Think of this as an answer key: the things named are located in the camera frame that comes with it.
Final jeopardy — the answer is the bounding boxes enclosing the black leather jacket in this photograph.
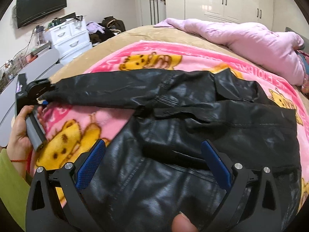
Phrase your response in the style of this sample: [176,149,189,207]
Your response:
[41,69,301,231]

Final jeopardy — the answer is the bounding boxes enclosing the green sleeve left forearm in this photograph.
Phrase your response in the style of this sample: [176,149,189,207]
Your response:
[1,149,30,231]

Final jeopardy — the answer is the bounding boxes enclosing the pile of dark clothes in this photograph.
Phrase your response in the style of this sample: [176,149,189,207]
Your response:
[86,16,126,46]

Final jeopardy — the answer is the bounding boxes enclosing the left hand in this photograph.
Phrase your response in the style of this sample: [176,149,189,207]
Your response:
[6,105,35,179]

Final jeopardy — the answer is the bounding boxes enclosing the right hand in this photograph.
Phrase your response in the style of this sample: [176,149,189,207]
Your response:
[171,212,198,232]

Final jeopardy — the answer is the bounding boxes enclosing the pink cartoon fleece blanket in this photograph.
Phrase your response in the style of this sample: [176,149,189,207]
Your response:
[28,41,308,204]

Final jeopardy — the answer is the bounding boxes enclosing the tan bed sheet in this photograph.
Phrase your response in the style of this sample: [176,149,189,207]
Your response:
[49,25,309,107]

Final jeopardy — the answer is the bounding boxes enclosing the white drawer chest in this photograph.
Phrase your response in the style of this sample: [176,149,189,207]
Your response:
[44,16,93,65]

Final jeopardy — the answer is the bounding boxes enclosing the pink quilted comforter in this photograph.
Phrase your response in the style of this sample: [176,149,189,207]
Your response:
[155,18,308,86]

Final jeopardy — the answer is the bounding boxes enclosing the white wardrobe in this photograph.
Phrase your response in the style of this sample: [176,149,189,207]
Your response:
[166,0,274,29]

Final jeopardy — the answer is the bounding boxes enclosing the black wall television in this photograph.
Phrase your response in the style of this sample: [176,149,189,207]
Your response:
[15,0,67,28]

